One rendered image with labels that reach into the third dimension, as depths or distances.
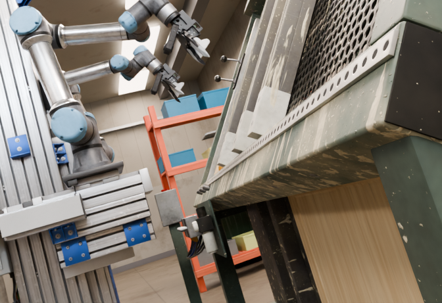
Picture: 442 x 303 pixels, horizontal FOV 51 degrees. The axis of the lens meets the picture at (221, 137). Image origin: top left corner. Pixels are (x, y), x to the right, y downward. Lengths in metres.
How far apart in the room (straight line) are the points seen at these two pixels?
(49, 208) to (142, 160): 9.25
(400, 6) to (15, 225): 1.41
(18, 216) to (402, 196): 1.35
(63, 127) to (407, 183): 1.35
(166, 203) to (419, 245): 2.04
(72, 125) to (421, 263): 1.35
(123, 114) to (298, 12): 9.94
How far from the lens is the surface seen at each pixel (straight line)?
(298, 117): 0.78
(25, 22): 1.85
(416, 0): 0.55
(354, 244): 1.29
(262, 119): 1.14
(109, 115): 11.07
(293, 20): 1.25
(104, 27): 1.94
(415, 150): 0.50
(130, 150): 10.90
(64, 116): 1.70
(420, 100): 0.51
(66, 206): 1.67
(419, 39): 0.53
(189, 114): 4.91
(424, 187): 0.50
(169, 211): 2.50
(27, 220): 1.68
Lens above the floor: 0.78
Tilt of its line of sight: 8 degrees up
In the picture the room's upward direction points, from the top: 17 degrees counter-clockwise
